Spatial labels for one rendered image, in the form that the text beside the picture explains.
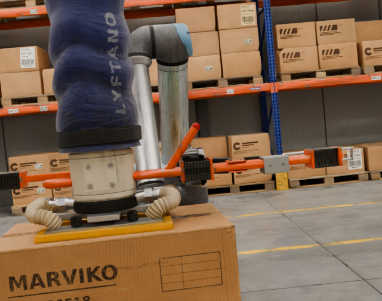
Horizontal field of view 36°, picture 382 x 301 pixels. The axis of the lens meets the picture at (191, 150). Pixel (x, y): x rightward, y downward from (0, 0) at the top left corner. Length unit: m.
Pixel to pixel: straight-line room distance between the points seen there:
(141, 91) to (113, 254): 0.71
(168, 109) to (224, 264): 0.85
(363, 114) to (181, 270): 9.22
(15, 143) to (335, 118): 5.51
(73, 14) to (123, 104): 0.25
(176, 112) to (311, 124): 8.19
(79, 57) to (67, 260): 0.49
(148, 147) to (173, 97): 0.30
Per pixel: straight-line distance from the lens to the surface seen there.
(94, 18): 1.49
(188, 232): 1.42
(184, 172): 1.53
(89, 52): 1.47
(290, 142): 10.19
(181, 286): 1.45
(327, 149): 1.60
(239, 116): 10.03
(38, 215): 1.48
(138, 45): 2.01
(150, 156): 1.88
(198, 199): 1.85
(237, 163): 1.56
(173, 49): 2.04
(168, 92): 2.11
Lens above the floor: 1.22
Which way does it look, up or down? 3 degrees down
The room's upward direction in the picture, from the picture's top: 5 degrees counter-clockwise
